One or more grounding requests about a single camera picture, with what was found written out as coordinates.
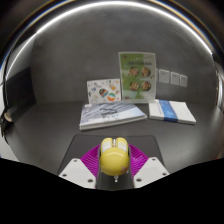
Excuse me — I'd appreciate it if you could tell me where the grey-blue striped book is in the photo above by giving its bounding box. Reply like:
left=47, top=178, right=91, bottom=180
left=78, top=101, right=148, bottom=132

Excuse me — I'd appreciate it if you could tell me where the black mouse pad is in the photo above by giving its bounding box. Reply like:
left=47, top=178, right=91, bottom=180
left=58, top=134, right=166, bottom=175

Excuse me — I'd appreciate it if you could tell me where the green food leaflet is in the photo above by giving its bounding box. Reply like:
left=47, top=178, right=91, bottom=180
left=118, top=51, right=157, bottom=104

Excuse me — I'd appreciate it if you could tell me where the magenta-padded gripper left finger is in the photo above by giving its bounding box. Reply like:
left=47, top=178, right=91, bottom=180
left=58, top=143, right=103, bottom=190

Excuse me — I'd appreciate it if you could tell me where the yellow computer mouse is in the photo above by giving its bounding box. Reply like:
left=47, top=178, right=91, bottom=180
left=98, top=136, right=131, bottom=183

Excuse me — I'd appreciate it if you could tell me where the white book with blue stripe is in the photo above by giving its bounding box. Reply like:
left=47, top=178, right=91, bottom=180
left=148, top=98, right=197, bottom=126

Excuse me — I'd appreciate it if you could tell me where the row of white wall sockets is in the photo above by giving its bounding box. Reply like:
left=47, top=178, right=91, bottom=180
left=154, top=68, right=189, bottom=88

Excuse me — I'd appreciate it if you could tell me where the white card with colourful stickers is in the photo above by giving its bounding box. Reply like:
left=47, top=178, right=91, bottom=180
left=86, top=78, right=122, bottom=105

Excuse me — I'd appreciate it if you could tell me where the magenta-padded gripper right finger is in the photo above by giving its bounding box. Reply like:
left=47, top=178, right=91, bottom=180
left=128, top=143, right=170, bottom=189

